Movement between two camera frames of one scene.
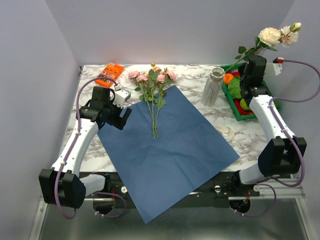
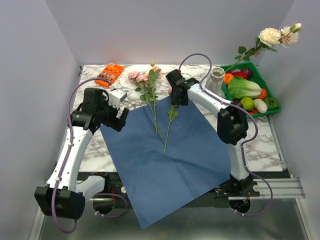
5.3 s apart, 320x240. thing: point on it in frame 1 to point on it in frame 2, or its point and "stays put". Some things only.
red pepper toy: [236, 73] stays put
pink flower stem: [163, 78] to [172, 114]
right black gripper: [241, 70] to [173, 100]
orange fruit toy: [227, 77] stays put
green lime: [243, 105] stays put
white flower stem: [269, 38] stays put
